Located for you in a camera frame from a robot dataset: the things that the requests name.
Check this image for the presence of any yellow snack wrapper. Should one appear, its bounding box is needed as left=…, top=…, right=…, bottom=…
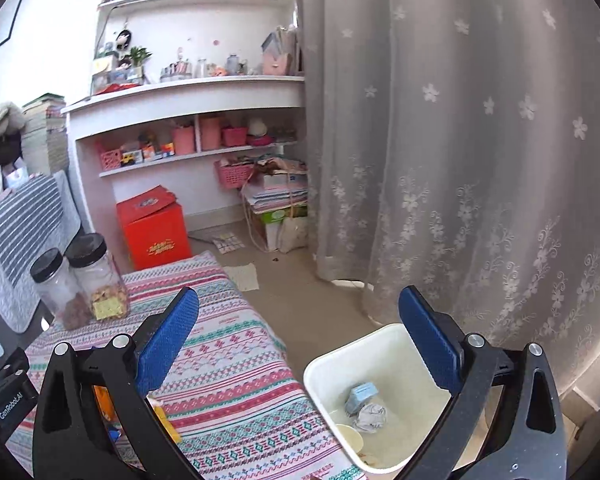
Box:
left=146, top=396, right=182, bottom=444

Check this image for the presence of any white trash bin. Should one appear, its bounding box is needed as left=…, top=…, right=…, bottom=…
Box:
left=303, top=323, right=451, bottom=479

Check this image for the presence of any orange wrapper piece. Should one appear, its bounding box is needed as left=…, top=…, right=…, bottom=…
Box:
left=93, top=386, right=117, bottom=424

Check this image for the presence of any short clear jar black lid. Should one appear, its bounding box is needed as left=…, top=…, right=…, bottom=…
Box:
left=30, top=248, right=93, bottom=330

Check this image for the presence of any tall clear jar black lid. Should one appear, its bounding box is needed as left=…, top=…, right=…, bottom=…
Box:
left=65, top=233, right=130, bottom=322

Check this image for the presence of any crumpled paper in bin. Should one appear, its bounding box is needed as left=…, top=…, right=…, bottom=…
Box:
left=353, top=402, right=388, bottom=434

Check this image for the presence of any patterned striped tablecloth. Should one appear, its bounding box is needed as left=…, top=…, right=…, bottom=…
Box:
left=26, top=252, right=365, bottom=479

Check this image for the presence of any grey striped sofa cover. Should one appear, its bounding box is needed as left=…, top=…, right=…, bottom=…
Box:
left=0, top=171, right=81, bottom=333

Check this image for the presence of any blue carton in bin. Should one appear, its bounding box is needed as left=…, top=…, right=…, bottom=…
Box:
left=344, top=382, right=378, bottom=416

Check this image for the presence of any red cardboard box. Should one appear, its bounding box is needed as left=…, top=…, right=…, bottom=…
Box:
left=116, top=185, right=192, bottom=271

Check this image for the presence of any paper sheet on floor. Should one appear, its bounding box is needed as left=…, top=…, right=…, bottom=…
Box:
left=223, top=263, right=260, bottom=292

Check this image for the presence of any stack of books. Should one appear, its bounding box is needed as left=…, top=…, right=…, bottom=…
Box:
left=20, top=93, right=69, bottom=174

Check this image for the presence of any checkered paper on floor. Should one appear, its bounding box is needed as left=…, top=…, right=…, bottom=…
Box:
left=211, top=232, right=245, bottom=255

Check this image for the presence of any pink basket on floor stack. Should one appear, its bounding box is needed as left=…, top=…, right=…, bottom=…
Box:
left=214, top=160, right=254, bottom=190

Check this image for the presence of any stack of papers and boxes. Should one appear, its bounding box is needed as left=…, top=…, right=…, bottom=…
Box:
left=240, top=154, right=309, bottom=254

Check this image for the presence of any pink bin on shelf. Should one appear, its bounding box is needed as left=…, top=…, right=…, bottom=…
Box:
left=199, top=116, right=222, bottom=151

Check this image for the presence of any white floral lace curtain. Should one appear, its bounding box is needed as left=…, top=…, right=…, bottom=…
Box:
left=298, top=0, right=600, bottom=391

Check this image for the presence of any white bookshelf unit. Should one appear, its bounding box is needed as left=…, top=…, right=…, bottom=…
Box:
left=64, top=0, right=304, bottom=273

